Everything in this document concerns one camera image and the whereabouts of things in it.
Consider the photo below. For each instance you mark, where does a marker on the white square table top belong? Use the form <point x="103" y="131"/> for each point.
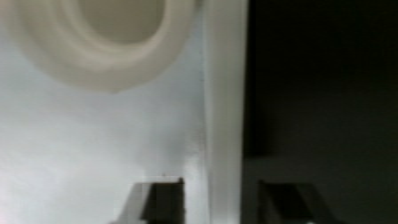
<point x="121" y="106"/>

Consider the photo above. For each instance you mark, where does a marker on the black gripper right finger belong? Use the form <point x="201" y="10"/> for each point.
<point x="289" y="204"/>

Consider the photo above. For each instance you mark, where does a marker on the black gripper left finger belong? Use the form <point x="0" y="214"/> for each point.
<point x="154" y="203"/>

